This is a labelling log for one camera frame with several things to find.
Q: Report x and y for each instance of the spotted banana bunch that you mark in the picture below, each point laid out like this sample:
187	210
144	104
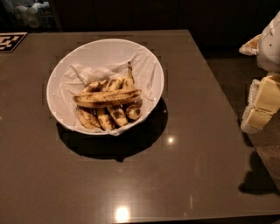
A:
110	117

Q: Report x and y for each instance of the black white fiducial marker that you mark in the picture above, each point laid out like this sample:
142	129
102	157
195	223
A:
10	40

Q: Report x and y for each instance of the white bowl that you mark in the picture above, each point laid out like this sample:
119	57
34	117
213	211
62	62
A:
96	52

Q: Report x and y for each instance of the white plastic jugs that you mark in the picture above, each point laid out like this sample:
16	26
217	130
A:
32	15

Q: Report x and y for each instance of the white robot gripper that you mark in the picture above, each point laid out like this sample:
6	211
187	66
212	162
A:
269	48

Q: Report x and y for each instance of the white paper liner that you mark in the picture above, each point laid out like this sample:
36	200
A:
73	78

